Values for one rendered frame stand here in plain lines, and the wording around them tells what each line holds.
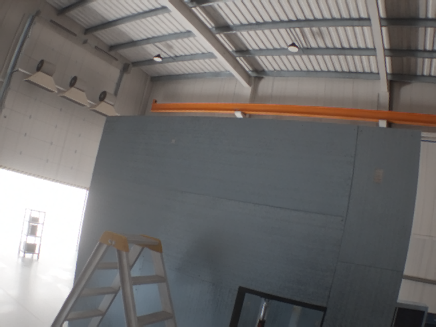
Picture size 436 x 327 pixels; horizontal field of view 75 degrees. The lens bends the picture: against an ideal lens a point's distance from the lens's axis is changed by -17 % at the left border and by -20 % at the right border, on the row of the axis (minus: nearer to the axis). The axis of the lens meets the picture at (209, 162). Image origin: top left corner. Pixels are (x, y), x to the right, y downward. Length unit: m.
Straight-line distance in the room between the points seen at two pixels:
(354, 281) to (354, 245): 0.21
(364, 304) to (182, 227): 1.32
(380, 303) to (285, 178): 0.96
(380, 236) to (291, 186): 0.63
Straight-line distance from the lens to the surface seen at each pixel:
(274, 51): 11.02
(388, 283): 1.95
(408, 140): 2.03
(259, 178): 2.14
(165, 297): 2.06
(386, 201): 1.95
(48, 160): 12.11
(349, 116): 10.71
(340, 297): 1.98
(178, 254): 2.39
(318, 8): 9.04
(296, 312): 5.69
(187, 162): 2.43
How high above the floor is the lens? 2.55
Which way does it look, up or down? 8 degrees up
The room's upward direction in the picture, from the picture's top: 12 degrees clockwise
